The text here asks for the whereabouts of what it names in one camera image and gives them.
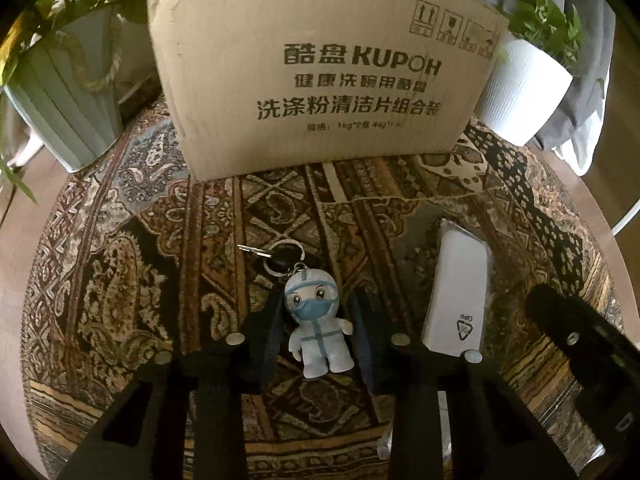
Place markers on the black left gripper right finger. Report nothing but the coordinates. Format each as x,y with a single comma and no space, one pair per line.
454,418

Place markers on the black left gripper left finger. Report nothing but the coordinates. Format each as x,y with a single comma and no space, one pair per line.
142,435

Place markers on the white bar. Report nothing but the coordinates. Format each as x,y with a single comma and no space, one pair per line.
454,323

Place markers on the medic figurine keychain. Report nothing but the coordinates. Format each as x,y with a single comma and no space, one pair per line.
312,298

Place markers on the white floor lamp pole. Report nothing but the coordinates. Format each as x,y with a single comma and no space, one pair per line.
627,218

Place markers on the patterned paisley table runner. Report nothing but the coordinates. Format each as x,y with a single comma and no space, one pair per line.
138,257

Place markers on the white plant pot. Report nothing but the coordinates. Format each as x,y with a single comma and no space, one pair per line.
524,88

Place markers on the green pothos plant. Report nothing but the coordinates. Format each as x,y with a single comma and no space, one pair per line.
579,34

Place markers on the green ribbed vase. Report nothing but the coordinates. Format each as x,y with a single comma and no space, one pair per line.
63,88

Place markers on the brown cardboard box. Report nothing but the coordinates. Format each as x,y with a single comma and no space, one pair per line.
254,85

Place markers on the sunflower bouquet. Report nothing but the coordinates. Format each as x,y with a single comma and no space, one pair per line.
42,17

